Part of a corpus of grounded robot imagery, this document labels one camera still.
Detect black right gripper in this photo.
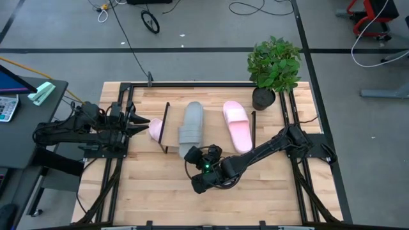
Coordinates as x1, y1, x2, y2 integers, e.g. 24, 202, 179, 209
184, 144, 224, 195

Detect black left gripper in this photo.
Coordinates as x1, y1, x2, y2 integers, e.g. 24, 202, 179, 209
110, 100, 151, 151

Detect pink rubber slide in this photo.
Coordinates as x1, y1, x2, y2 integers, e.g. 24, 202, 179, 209
148, 118, 164, 143
222, 100, 254, 155

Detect wooden shelf black metal legs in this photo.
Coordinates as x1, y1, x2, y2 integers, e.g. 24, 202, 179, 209
158, 101, 257, 155

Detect grey rubber slide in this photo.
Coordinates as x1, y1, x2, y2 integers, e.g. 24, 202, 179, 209
177, 101, 205, 160

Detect black rig front bar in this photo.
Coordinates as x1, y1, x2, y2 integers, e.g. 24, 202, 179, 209
31, 221, 409, 230

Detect mint green stapler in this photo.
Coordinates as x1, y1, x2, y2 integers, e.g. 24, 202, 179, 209
27, 81, 56, 107

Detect black desk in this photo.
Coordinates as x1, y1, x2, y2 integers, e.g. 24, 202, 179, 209
0, 75, 84, 221

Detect black box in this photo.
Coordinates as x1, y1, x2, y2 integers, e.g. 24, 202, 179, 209
126, 0, 173, 5

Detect grey calculator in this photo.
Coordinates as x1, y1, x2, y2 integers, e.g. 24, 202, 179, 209
0, 95, 20, 123

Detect computer monitor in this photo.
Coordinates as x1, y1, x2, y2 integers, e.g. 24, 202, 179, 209
0, 65, 38, 95

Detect green potted plant black pot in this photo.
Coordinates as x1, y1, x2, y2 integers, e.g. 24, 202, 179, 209
246, 34, 303, 112

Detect grey table base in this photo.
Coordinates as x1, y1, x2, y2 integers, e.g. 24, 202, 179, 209
360, 49, 409, 99

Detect red and black cart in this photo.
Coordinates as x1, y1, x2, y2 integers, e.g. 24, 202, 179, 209
335, 0, 400, 42

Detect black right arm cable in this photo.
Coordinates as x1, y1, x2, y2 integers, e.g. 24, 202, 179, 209
183, 158, 195, 187

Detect black aluminium table frame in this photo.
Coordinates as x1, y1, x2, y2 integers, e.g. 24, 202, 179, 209
72, 81, 344, 225

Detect long black floor cable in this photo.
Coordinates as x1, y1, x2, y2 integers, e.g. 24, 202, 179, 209
108, 0, 150, 80

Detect black coiled cable ring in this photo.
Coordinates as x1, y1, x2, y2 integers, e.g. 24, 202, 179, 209
141, 10, 160, 35

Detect small white cable yellow plug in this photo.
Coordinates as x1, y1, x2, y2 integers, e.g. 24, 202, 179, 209
96, 2, 110, 24

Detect thin black curled floor cable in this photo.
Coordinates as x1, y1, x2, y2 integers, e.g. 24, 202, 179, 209
228, 0, 295, 17

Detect long white cable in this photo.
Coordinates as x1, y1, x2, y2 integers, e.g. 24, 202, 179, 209
350, 0, 409, 68

